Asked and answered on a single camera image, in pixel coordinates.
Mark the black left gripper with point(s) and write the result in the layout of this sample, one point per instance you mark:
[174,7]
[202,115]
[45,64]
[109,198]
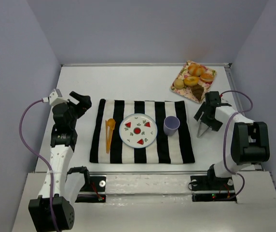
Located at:
[79,106]

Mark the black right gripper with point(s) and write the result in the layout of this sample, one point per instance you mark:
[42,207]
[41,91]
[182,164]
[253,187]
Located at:
[208,118]

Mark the brown chocolate bread slice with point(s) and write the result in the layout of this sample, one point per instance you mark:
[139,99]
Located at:
[197,91]

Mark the glazed bagel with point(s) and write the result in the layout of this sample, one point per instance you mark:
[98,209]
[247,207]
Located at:
[191,81]

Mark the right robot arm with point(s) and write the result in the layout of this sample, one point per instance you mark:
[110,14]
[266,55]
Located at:
[245,142]

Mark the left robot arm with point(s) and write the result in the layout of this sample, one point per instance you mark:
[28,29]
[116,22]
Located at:
[52,210]

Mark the orange plastic knife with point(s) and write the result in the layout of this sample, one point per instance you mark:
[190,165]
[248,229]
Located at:
[106,126]

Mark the orange plastic spoon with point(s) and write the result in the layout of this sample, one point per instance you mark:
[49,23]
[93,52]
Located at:
[111,123]

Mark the floral tray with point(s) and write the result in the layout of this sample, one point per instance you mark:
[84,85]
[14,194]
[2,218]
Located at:
[186,91]

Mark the purple cup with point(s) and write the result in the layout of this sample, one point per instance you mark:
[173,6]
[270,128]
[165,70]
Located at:
[171,125]

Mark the cream sandwich bun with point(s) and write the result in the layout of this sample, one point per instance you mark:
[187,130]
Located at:
[207,78]

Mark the orange plastic fork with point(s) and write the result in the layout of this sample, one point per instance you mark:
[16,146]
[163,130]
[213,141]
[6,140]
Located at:
[109,140]

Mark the small pale round bun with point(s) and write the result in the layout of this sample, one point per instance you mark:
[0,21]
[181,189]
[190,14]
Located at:
[178,84]

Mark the black white striped placemat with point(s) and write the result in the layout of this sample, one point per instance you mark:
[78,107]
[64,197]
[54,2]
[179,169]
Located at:
[175,149]

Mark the striped round bun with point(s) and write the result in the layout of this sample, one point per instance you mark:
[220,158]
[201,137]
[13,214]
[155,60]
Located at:
[196,69]

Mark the watermelon pattern plate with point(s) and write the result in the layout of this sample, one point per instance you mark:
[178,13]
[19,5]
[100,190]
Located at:
[138,130]

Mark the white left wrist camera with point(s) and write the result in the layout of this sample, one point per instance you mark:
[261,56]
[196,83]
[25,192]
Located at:
[54,98]

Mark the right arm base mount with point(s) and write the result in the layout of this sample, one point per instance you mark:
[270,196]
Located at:
[209,188]

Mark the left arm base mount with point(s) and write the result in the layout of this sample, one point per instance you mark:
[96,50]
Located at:
[81,187]

